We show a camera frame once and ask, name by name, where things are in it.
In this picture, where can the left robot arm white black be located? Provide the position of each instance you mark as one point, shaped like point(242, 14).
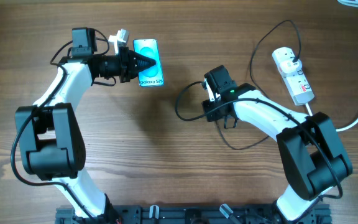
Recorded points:
point(49, 148)

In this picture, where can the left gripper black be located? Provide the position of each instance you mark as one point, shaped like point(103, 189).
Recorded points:
point(127, 59)

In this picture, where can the white charger plug adapter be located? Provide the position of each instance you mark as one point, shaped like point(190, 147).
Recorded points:
point(287, 67)

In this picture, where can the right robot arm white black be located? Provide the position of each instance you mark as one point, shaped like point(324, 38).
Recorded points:
point(313, 156)

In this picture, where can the blue Galaxy smartphone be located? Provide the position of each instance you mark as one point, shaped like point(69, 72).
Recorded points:
point(151, 74)

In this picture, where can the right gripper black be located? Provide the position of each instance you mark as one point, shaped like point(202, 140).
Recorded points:
point(211, 116)

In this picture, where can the white power strip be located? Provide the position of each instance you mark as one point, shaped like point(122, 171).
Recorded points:
point(296, 83)

